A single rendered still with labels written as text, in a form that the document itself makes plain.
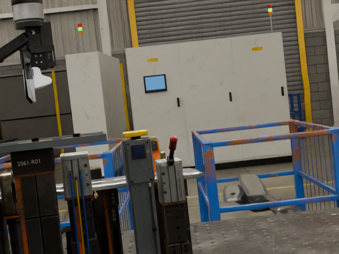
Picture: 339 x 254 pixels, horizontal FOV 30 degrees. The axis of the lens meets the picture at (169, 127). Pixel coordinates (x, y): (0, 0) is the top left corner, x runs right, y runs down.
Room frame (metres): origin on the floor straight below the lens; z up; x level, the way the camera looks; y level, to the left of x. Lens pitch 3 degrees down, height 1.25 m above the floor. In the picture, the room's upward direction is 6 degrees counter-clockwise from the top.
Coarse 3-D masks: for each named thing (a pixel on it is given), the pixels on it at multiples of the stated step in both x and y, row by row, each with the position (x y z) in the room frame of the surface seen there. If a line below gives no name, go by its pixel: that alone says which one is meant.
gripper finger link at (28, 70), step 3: (24, 54) 1.53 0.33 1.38; (24, 57) 1.53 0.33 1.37; (27, 57) 1.53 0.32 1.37; (24, 60) 1.52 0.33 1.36; (27, 60) 1.52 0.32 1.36; (24, 63) 1.52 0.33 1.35; (27, 63) 1.52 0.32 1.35; (30, 63) 1.53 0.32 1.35; (24, 66) 1.53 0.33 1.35; (27, 66) 1.51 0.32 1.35; (30, 66) 1.52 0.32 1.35; (27, 69) 1.51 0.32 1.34; (30, 69) 1.52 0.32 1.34; (27, 72) 1.51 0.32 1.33; (30, 72) 1.52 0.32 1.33; (27, 75) 1.51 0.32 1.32; (30, 75) 1.51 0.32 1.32; (27, 78) 1.51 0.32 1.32; (30, 78) 1.51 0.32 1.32
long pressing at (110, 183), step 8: (184, 168) 2.03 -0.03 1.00; (192, 168) 2.04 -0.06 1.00; (120, 176) 2.00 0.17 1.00; (184, 176) 1.87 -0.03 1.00; (192, 176) 1.87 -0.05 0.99; (200, 176) 1.88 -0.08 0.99; (56, 184) 1.97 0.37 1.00; (96, 184) 1.84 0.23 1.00; (104, 184) 1.84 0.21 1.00; (112, 184) 1.84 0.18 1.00; (120, 184) 1.84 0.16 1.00; (0, 192) 1.94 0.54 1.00; (56, 192) 1.81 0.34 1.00; (0, 200) 1.79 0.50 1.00
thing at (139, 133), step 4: (124, 132) 1.61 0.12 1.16; (128, 132) 1.59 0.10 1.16; (132, 132) 1.58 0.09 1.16; (136, 132) 1.58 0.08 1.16; (140, 132) 1.58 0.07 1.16; (144, 132) 1.58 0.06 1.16; (124, 136) 1.58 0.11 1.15; (128, 136) 1.57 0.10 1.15; (132, 136) 1.58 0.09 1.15; (136, 136) 1.58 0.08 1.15; (140, 136) 1.60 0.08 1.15
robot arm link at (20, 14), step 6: (12, 6) 1.56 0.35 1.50; (18, 6) 1.54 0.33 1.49; (24, 6) 1.54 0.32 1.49; (30, 6) 1.54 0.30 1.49; (36, 6) 1.55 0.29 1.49; (42, 6) 1.58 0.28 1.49; (18, 12) 1.54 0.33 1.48; (24, 12) 1.54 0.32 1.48; (30, 12) 1.54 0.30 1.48; (36, 12) 1.55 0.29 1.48; (42, 12) 1.57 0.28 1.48; (18, 18) 1.55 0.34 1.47; (24, 18) 1.54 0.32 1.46; (30, 18) 1.54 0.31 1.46; (36, 18) 1.55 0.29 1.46; (42, 18) 1.57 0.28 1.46
